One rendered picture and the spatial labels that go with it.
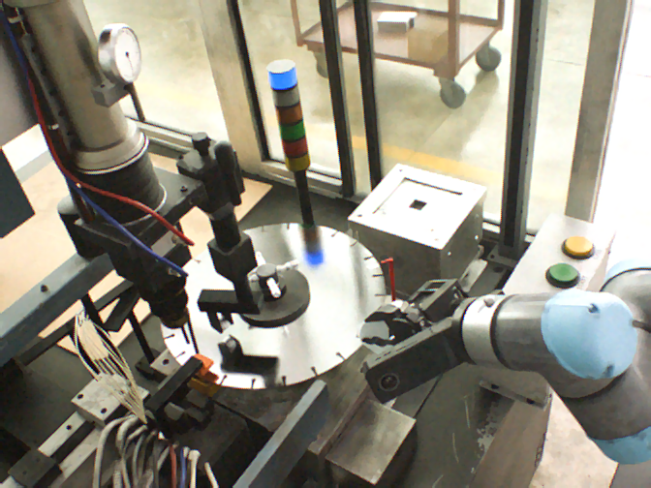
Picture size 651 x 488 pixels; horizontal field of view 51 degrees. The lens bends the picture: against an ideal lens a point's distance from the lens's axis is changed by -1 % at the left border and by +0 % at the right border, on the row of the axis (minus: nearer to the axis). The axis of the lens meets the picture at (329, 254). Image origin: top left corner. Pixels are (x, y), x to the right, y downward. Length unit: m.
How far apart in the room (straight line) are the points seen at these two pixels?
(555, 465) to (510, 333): 1.30
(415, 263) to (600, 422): 0.56
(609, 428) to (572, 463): 1.25
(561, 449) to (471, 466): 0.94
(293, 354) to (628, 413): 0.43
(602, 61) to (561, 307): 0.53
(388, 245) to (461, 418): 0.31
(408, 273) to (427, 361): 0.48
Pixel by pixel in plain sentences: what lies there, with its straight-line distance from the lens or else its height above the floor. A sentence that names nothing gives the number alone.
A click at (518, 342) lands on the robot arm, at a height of 1.16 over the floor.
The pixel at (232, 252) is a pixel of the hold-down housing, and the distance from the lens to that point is 0.82.
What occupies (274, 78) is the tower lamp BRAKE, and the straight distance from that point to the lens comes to 1.11.
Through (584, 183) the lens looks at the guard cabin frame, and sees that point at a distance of 1.19.
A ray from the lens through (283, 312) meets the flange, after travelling 0.96.
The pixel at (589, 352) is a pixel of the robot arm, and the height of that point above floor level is 1.19.
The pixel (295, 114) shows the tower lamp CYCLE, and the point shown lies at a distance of 1.15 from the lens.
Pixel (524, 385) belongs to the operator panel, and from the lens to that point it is 1.08.
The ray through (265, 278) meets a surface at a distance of 0.96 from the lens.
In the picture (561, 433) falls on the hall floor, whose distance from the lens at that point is 2.00.
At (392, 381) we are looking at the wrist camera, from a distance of 0.73.
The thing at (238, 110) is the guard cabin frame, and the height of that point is 0.92.
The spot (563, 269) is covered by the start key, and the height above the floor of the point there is 0.91.
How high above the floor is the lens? 1.65
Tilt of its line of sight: 42 degrees down
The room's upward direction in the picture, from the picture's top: 9 degrees counter-clockwise
